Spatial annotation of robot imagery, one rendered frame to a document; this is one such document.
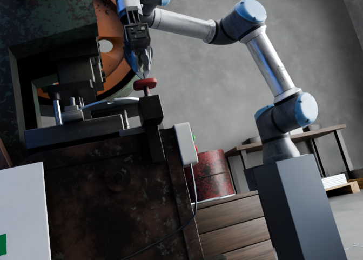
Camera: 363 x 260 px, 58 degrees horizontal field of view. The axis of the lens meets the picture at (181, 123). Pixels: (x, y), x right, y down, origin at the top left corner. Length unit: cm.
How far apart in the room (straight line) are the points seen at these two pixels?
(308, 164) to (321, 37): 502
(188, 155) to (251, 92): 429
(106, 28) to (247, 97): 361
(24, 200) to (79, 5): 70
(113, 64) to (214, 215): 93
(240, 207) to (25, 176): 105
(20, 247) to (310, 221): 97
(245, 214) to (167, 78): 355
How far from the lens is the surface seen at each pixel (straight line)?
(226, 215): 167
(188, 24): 133
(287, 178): 132
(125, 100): 121
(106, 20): 193
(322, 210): 139
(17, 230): 98
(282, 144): 137
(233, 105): 509
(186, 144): 103
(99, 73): 133
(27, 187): 100
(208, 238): 164
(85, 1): 131
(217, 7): 578
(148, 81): 99
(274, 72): 131
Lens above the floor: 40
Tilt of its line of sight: 12 degrees up
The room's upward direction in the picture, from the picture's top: 13 degrees counter-clockwise
